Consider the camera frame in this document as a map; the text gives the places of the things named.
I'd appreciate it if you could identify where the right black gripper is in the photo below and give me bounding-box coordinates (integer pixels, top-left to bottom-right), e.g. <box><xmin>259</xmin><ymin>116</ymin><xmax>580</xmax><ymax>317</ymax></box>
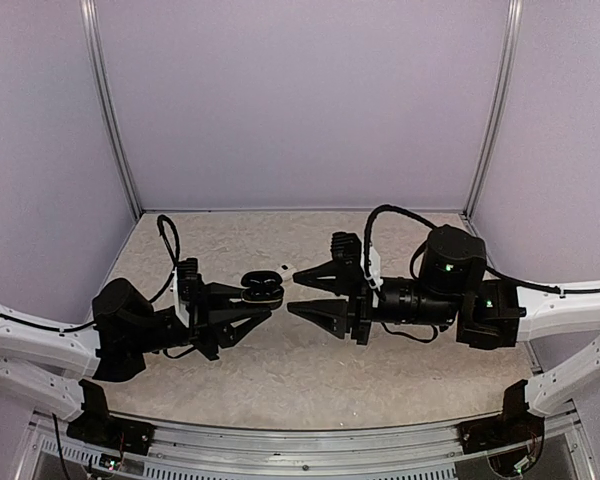
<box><xmin>287</xmin><ymin>258</ymin><xmax>461</xmax><ymax>346</ymax></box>

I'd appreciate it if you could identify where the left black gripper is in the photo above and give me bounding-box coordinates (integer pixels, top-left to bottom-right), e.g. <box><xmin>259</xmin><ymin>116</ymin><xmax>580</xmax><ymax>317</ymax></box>
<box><xmin>131</xmin><ymin>278</ymin><xmax>271</xmax><ymax>361</ymax></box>

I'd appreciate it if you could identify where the black earbud charging case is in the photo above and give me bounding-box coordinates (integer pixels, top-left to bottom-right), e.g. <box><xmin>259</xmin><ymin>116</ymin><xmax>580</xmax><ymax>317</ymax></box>
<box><xmin>241</xmin><ymin>270</ymin><xmax>285</xmax><ymax>303</ymax></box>

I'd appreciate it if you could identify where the black earbud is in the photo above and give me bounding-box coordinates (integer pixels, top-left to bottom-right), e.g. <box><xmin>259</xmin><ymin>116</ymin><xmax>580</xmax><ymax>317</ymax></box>
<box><xmin>250</xmin><ymin>287</ymin><xmax>269</xmax><ymax>301</ymax></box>

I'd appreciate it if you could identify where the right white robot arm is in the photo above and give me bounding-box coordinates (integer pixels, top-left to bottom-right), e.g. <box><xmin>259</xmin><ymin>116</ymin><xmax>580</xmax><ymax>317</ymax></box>
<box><xmin>287</xmin><ymin>225</ymin><xmax>600</xmax><ymax>453</ymax></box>

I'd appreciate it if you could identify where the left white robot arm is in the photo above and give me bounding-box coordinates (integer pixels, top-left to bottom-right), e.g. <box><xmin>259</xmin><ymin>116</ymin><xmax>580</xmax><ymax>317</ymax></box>
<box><xmin>0</xmin><ymin>272</ymin><xmax>284</xmax><ymax>454</ymax></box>

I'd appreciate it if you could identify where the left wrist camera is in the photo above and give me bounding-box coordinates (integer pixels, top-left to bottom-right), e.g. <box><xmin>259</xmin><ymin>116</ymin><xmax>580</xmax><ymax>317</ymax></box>
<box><xmin>171</xmin><ymin>257</ymin><xmax>201</xmax><ymax>329</ymax></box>

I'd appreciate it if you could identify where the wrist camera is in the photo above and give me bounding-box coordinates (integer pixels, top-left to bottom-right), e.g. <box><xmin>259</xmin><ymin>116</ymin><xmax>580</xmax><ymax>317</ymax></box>
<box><xmin>171</xmin><ymin>257</ymin><xmax>201</xmax><ymax>329</ymax></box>
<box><xmin>330</xmin><ymin>231</ymin><xmax>383</xmax><ymax>290</ymax></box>

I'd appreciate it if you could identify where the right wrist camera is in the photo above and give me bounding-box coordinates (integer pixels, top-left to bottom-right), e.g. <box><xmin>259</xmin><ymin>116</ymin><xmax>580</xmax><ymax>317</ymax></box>
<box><xmin>330</xmin><ymin>231</ymin><xmax>383</xmax><ymax>290</ymax></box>

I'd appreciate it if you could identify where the front aluminium rail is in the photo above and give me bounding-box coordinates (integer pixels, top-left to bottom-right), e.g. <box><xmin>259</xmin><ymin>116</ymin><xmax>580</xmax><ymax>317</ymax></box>
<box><xmin>17</xmin><ymin>402</ymin><xmax>594</xmax><ymax>480</ymax></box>

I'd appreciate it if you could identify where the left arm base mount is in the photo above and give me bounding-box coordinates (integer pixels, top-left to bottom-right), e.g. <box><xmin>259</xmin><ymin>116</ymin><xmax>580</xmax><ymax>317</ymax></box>
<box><xmin>67</xmin><ymin>412</ymin><xmax>156</xmax><ymax>456</ymax></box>

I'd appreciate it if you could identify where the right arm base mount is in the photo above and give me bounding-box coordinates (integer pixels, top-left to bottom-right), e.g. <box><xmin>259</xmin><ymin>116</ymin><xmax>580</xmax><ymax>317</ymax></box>
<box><xmin>457</xmin><ymin>413</ymin><xmax>545</xmax><ymax>454</ymax></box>

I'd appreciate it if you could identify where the left aluminium frame post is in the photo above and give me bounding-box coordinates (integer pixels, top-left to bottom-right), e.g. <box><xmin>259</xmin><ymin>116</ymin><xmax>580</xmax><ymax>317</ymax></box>
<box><xmin>79</xmin><ymin>0</ymin><xmax>144</xmax><ymax>222</ymax></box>

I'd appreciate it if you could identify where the aluminium frame post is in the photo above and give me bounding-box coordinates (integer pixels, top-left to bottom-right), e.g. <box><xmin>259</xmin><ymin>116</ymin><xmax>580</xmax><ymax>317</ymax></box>
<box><xmin>79</xmin><ymin>0</ymin><xmax>144</xmax><ymax>222</ymax></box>
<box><xmin>463</xmin><ymin>0</ymin><xmax>524</xmax><ymax>223</ymax></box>

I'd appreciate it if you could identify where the right aluminium frame post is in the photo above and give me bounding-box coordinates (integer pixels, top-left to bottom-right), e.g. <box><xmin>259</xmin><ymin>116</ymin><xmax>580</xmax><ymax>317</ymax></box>
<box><xmin>463</xmin><ymin>0</ymin><xmax>524</xmax><ymax>223</ymax></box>

